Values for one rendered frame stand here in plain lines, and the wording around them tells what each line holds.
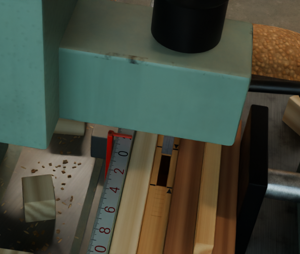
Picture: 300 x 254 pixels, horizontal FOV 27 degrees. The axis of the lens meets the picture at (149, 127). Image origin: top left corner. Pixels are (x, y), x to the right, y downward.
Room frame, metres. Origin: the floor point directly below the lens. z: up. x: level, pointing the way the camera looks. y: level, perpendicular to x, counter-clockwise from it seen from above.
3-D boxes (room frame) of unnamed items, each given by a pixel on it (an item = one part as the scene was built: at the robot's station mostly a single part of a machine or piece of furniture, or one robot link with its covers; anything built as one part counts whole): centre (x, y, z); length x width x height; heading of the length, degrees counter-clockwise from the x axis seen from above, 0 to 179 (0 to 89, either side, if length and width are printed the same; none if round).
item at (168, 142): (0.38, -0.02, 0.97); 0.01 x 0.01 x 0.05; 87
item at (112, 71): (0.38, 0.00, 1.03); 0.14 x 0.07 x 0.09; 87
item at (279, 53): (0.60, -0.12, 0.91); 0.12 x 0.09 x 0.03; 87
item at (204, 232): (0.39, -0.06, 0.93); 0.22 x 0.01 x 0.06; 177
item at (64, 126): (0.54, 0.10, 0.82); 0.04 x 0.03 x 0.03; 93
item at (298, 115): (0.49, -0.16, 0.92); 0.03 x 0.03 x 0.03; 40
